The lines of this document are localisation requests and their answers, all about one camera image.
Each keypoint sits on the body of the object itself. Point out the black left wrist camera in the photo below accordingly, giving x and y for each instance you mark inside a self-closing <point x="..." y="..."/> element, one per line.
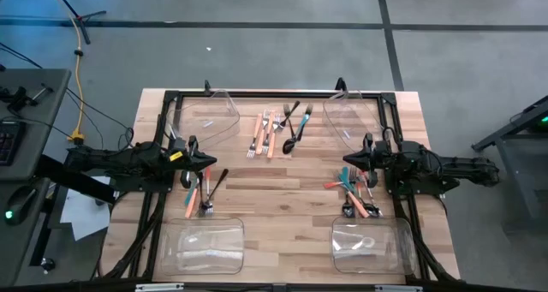
<point x="177" y="144"/>

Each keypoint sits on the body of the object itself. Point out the black caster wheel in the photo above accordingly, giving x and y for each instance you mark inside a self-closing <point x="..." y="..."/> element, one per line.
<point x="48" y="264"/>

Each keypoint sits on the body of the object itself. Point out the black desk mount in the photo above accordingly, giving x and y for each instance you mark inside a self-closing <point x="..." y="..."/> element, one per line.
<point x="17" y="99"/>

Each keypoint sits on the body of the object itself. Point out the black tripod stand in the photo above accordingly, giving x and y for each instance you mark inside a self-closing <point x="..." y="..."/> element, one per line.
<point x="85" y="31"/>

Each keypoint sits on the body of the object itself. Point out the black frame clamp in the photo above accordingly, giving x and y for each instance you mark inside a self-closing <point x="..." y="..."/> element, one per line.
<point x="340" y="84"/>
<point x="207" y="87"/>

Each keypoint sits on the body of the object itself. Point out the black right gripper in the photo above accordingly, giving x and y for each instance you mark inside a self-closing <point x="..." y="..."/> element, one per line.
<point x="385" y="161"/>

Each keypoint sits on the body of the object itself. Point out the black keyboard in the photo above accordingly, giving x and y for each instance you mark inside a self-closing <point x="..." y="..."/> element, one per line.
<point x="10" y="142"/>

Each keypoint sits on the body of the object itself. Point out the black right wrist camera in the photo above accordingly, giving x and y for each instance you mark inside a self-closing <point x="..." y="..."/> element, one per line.
<point x="381" y="144"/>

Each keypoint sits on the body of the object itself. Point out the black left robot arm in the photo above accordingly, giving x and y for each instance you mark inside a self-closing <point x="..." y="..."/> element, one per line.
<point x="107" y="159"/>

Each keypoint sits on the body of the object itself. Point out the black aluminium frame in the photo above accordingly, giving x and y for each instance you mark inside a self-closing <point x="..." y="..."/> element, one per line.
<point x="278" y="94"/>

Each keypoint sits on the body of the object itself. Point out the grey desk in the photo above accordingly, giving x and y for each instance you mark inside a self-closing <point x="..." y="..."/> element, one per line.
<point x="43" y="112"/>

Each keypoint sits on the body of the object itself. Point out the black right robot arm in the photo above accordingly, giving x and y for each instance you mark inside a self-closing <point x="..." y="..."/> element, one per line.
<point x="449" y="165"/>

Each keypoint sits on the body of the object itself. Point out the dark metal side table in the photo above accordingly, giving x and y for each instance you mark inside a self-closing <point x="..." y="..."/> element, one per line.
<point x="514" y="129"/>

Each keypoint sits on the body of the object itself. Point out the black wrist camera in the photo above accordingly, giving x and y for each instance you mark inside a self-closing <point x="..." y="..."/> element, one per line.
<point x="381" y="144"/>
<point x="177" y="144"/>

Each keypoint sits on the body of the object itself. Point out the silver metal bracket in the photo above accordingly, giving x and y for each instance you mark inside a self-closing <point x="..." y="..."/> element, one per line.
<point x="398" y="288"/>
<point x="158" y="287"/>

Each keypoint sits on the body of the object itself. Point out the yellow label tag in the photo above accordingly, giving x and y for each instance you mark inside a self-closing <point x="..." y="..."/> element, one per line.
<point x="176" y="156"/>

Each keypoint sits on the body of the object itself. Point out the black support beam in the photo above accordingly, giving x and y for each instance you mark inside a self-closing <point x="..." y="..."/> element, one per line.
<point x="64" y="176"/>

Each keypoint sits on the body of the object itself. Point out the clear plastic bin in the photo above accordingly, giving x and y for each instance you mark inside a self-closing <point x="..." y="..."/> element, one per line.
<point x="372" y="264"/>
<point x="218" y="116"/>
<point x="351" y="116"/>
<point x="201" y="266"/>

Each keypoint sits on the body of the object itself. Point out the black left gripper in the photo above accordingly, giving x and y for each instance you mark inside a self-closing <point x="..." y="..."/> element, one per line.
<point x="182" y="164"/>

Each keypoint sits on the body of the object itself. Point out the black computer mouse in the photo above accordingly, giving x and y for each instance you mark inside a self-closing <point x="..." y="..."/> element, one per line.
<point x="19" y="204"/>

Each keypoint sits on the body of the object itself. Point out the white paper sheets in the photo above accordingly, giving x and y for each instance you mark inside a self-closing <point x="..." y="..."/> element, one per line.
<point x="85" y="210"/>

